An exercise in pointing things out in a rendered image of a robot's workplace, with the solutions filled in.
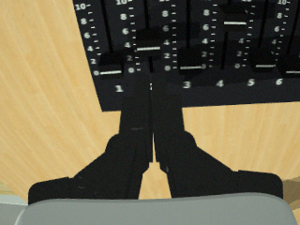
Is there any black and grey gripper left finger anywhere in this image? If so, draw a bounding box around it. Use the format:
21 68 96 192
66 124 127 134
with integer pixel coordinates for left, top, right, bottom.
28 73 153 205

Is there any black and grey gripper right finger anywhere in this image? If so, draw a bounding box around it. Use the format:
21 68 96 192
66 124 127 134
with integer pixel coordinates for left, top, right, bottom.
152 71 283 199

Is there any black lighting desk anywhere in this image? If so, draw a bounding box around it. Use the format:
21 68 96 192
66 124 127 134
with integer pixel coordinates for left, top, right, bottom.
72 0 300 112

